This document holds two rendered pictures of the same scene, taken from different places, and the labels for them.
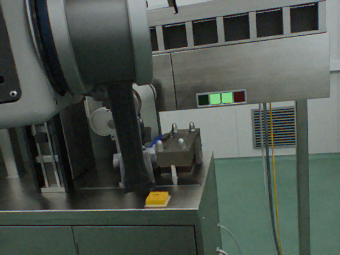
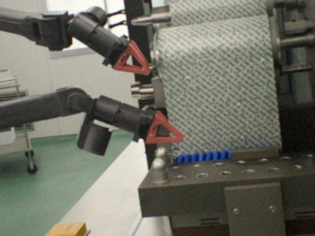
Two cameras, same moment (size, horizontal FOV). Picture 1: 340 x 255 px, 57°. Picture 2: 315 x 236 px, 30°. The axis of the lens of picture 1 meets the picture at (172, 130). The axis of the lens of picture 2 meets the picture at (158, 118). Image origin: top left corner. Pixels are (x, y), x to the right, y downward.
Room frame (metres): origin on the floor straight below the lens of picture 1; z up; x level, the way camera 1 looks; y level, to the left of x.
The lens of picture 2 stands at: (1.26, -1.12, 1.34)
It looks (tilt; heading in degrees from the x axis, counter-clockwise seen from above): 10 degrees down; 88
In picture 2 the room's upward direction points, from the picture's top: 8 degrees counter-clockwise
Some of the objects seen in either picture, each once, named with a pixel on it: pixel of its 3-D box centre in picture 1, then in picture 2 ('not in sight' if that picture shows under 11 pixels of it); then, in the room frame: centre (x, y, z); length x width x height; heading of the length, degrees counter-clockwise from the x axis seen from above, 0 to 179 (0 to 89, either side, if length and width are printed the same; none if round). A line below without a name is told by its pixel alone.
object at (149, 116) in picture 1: (150, 126); (222, 117); (1.44, 0.10, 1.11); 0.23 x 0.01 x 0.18; 167
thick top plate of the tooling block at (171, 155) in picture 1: (179, 144); (246, 181); (1.46, -0.02, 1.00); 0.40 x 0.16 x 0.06; 167
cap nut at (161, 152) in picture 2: (159, 145); (162, 157); (1.30, 0.07, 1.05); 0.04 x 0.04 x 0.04
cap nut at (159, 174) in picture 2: (181, 143); (159, 169); (1.29, -0.03, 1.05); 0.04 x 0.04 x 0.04
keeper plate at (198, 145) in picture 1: (198, 149); (255, 214); (1.45, -0.12, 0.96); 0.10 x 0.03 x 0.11; 167
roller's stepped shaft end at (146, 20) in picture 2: not in sight; (143, 21); (1.32, 0.45, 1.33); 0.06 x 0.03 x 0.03; 167
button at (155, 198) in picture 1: (157, 198); (66, 233); (1.08, 0.09, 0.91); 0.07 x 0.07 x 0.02; 77
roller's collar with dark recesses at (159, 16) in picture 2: not in sight; (165, 18); (1.38, 0.44, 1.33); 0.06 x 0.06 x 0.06; 77
